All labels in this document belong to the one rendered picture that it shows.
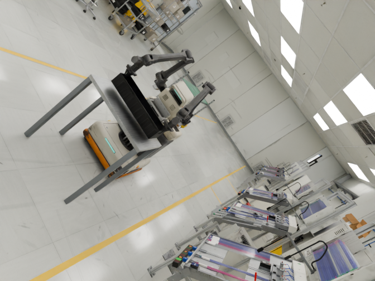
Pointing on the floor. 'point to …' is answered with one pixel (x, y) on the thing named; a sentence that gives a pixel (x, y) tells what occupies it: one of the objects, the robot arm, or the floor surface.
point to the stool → (90, 6)
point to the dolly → (121, 5)
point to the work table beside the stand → (122, 110)
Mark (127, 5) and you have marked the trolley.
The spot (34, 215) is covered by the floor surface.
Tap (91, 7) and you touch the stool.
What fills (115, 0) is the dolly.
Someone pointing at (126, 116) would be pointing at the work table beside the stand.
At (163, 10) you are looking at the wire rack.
